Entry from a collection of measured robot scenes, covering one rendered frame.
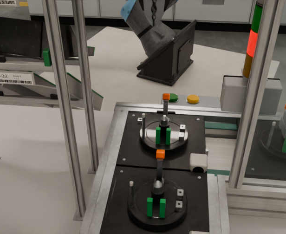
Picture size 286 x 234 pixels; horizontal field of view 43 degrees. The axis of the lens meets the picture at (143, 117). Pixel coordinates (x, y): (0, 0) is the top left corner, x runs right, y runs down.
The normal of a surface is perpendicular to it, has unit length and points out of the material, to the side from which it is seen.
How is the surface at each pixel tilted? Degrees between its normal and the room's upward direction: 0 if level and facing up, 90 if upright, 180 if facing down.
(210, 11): 90
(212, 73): 0
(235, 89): 90
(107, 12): 90
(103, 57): 0
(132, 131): 0
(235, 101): 90
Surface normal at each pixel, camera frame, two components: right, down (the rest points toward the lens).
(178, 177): 0.00, -0.80
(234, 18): -0.11, 0.60
